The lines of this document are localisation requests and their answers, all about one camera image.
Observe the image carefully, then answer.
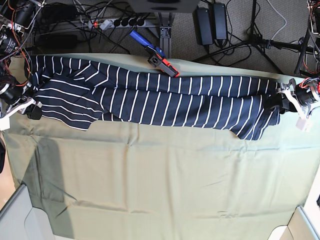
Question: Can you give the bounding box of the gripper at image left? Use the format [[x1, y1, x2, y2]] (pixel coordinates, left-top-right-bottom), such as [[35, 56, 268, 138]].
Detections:
[[0, 83, 42, 120]]

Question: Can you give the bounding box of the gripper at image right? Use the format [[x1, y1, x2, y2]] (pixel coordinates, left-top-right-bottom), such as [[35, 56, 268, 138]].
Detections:
[[264, 77, 320, 115]]

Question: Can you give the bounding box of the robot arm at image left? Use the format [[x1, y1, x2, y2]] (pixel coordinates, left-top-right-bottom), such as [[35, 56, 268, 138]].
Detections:
[[0, 0, 46, 120]]

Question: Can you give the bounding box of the grey plastic bin left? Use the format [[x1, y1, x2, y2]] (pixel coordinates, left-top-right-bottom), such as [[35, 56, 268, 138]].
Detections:
[[0, 184, 55, 240]]

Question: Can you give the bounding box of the beige plastic bin right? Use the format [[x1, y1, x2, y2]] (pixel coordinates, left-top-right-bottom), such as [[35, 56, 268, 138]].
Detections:
[[268, 203, 320, 240]]

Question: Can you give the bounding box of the white power strip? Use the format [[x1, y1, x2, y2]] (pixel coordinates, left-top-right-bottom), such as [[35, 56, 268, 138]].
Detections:
[[85, 17, 147, 31]]

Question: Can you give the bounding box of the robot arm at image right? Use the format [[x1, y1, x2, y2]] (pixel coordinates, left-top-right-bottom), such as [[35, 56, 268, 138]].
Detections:
[[266, 0, 320, 115]]

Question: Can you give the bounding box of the black power adapter right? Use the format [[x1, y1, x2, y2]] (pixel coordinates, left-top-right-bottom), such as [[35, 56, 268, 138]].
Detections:
[[211, 3, 228, 40]]

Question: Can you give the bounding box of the light green table cloth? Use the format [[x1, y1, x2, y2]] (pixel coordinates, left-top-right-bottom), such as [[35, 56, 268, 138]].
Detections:
[[3, 53, 320, 240]]

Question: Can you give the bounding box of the grey box at top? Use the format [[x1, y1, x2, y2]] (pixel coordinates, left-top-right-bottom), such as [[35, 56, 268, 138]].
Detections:
[[128, 0, 200, 13]]

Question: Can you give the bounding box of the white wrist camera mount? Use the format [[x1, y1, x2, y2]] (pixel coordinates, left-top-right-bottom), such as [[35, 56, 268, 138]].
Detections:
[[0, 98, 43, 131], [276, 77, 320, 132]]

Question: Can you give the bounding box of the black tripod stand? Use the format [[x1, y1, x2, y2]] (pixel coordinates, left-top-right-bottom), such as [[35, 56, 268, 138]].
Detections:
[[193, 0, 320, 78]]

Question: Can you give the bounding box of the white cable on floor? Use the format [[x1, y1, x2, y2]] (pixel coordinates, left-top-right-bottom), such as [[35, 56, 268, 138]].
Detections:
[[264, 0, 288, 41]]

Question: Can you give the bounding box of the black flat box on floor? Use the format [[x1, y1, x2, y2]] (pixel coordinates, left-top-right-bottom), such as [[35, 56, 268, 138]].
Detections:
[[35, 34, 78, 49]]

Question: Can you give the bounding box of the black power adapter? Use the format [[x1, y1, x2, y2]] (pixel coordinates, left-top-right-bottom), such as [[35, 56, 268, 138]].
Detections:
[[194, 7, 213, 46], [211, 3, 228, 40]]

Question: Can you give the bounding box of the blue orange bar clamp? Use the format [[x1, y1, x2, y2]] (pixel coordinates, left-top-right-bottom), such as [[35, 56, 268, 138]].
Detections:
[[129, 30, 180, 77]]

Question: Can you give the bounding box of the aluminium frame post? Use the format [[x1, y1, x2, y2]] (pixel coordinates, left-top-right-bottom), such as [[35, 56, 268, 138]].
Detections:
[[154, 12, 176, 59]]

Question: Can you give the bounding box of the black power adapter left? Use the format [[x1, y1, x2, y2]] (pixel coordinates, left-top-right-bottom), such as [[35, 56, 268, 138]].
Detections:
[[194, 7, 213, 46]]

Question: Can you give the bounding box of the navy white striped T-shirt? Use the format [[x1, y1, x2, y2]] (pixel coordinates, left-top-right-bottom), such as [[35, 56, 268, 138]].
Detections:
[[29, 55, 280, 141]]

